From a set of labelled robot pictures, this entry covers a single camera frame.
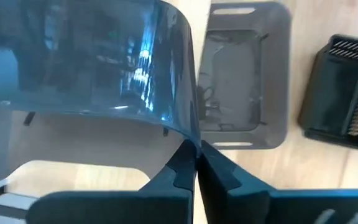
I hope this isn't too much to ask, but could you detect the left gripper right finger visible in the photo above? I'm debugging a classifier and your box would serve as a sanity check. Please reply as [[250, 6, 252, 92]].
[[197, 139, 358, 224]]

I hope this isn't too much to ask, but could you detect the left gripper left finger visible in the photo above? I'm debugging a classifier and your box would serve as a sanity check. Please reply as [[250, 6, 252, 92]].
[[25, 139, 198, 224]]

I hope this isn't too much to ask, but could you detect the translucent grey plastic basket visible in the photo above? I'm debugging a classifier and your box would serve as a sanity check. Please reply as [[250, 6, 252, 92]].
[[196, 1, 293, 150], [0, 0, 202, 184]]

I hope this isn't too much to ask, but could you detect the black slotted plastic basket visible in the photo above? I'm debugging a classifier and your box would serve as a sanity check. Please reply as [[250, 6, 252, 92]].
[[297, 34, 358, 153]]

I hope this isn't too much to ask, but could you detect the black aluminium table frame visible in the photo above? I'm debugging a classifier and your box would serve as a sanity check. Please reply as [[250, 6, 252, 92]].
[[0, 185, 40, 220]]

